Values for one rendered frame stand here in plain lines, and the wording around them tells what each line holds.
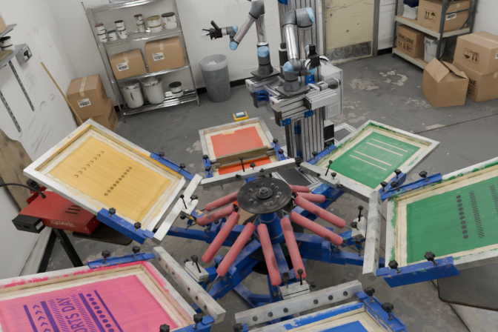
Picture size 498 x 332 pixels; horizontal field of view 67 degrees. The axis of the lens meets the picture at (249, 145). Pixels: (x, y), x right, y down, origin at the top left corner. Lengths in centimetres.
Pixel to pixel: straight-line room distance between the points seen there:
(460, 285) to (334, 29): 538
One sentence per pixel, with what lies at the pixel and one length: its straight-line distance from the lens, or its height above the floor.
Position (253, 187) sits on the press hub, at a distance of 211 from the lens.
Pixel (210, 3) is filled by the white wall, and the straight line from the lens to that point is 622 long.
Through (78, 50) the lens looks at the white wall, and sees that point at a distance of 648.
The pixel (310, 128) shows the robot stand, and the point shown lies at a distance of 374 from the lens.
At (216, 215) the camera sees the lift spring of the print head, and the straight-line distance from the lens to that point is 218.
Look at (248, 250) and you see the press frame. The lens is 218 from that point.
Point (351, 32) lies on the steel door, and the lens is 709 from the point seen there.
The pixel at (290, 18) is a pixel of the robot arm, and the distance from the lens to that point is 303.
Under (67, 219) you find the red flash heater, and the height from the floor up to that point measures 110.
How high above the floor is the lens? 263
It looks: 32 degrees down
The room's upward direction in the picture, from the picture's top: 9 degrees counter-clockwise
